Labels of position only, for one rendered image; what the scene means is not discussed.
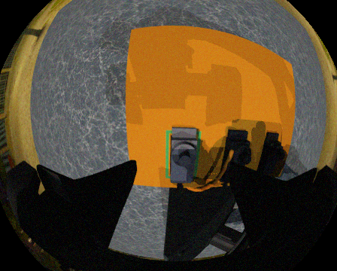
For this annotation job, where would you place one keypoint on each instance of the orange flat deck plate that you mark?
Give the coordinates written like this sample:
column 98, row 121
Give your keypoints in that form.
column 236, row 93

